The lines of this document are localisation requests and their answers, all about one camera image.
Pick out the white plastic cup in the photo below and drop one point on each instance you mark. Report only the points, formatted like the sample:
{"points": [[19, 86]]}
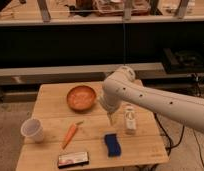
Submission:
{"points": [[32, 129]]}

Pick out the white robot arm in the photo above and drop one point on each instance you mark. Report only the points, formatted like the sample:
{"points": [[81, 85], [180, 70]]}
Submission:
{"points": [[120, 86]]}

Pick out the small white bottle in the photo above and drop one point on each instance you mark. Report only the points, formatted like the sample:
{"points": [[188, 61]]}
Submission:
{"points": [[130, 122]]}

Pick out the orange ceramic bowl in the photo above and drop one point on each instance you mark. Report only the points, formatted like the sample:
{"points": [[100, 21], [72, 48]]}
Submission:
{"points": [[81, 98]]}

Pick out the wooden table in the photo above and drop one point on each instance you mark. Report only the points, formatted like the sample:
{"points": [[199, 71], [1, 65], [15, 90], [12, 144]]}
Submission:
{"points": [[145, 147]]}

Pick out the cluttered tray on shelf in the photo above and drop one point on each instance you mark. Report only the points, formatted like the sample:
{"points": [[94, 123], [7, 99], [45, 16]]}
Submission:
{"points": [[116, 7]]}

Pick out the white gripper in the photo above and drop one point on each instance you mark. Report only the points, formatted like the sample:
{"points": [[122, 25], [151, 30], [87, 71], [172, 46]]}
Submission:
{"points": [[113, 117]]}

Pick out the orange chili pepper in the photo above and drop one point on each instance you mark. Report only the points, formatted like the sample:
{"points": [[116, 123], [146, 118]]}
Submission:
{"points": [[70, 133]]}

